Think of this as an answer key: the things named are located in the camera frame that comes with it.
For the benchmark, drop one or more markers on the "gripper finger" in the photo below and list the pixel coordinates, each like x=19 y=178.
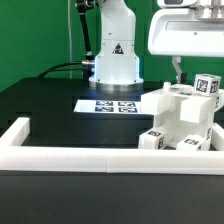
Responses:
x=181 y=76

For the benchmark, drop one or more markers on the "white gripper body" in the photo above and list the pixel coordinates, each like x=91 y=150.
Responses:
x=176 y=32

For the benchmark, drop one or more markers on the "small tagged nut cube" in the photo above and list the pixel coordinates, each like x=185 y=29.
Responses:
x=207 y=84

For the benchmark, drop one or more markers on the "white chair back frame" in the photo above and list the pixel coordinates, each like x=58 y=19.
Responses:
x=182 y=99

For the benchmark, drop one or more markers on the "white tag sheet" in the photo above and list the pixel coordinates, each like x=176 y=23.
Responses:
x=103 y=106

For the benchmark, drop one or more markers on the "white U-shaped fence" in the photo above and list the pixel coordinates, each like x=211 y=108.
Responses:
x=14 y=155

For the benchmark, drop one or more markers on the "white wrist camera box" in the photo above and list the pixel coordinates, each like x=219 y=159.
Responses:
x=177 y=3

